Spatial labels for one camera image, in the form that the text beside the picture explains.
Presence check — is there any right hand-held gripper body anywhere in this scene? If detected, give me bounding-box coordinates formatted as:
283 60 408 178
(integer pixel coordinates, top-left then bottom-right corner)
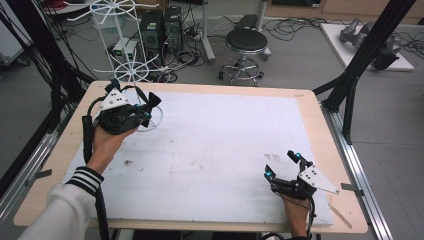
270 159 340 201

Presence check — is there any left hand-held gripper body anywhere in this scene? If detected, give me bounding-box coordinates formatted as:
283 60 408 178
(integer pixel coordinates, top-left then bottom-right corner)
94 88 145 136

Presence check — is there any white wire display rack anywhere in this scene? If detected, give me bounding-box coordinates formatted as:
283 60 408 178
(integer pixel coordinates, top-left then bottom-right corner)
66 0 169 133

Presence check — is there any person's right hand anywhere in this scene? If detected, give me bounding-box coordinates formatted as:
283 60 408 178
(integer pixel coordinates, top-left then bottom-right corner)
280 194 312 236

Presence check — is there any person's left hand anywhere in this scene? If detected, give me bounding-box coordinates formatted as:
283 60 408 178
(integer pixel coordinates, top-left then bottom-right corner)
85 124 138 175

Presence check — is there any thin wooden stick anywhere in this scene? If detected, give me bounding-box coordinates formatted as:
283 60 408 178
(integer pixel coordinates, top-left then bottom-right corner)
327 201 354 230

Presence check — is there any metal clip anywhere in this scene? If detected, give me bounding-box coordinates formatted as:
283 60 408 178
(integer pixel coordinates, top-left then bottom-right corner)
340 182 365 197
24 168 54 188

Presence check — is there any white power supply box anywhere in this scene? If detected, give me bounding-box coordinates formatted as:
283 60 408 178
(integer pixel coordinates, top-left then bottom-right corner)
111 39 140 64

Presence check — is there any white foam mat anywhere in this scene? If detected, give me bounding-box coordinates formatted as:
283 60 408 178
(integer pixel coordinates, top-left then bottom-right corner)
62 89 334 227

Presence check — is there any black computer tower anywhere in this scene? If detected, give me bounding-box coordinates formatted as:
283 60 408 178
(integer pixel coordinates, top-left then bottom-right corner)
163 5 184 54
139 9 165 65

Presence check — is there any grey stand leg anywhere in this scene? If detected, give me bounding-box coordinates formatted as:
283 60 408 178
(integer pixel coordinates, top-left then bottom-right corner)
254 0 273 62
199 0 217 64

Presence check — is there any white platform board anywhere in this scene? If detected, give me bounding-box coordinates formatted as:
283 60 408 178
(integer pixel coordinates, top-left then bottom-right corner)
319 22 416 72

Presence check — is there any black round stool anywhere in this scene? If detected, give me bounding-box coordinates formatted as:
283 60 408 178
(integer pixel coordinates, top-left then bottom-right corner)
218 29 270 88

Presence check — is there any black flat box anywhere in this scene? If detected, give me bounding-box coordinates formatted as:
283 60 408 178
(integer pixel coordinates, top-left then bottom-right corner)
234 13 260 31

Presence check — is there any wooden cabinet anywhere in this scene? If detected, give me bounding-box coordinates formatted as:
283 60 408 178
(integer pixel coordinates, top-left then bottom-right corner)
265 0 424 25

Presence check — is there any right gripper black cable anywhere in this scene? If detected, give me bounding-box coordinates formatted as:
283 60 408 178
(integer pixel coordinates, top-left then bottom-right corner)
260 195 317 240

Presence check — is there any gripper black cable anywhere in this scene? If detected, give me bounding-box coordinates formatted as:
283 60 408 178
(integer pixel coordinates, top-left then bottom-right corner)
81 95 111 240
260 195 317 240

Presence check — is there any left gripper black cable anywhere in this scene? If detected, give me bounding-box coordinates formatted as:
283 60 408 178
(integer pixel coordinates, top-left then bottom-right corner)
81 95 111 240

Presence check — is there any aluminium rail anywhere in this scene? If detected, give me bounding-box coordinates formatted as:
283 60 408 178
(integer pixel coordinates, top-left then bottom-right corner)
0 109 73 225
320 102 395 240

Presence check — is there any black floor cable bundle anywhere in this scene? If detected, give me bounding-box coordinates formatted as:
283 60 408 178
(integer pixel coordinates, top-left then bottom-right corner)
155 33 208 84
262 15 335 42

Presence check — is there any black frame strut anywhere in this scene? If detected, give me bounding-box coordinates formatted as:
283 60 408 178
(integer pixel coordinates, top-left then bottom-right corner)
0 0 97 134
312 0 418 145

